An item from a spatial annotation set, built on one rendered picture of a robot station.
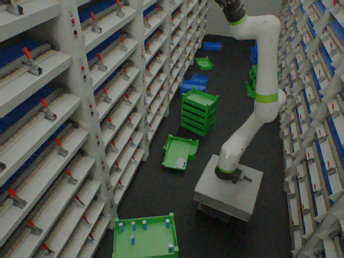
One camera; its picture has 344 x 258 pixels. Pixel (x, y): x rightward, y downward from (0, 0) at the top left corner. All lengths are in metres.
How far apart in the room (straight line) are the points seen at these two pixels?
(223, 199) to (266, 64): 0.86
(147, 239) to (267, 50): 1.08
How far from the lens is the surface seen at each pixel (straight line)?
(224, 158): 1.68
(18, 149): 1.00
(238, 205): 1.70
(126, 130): 1.88
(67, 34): 1.09
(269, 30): 1.26
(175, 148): 2.39
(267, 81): 1.34
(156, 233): 1.42
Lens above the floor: 1.73
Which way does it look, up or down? 39 degrees down
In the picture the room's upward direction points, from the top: 2 degrees clockwise
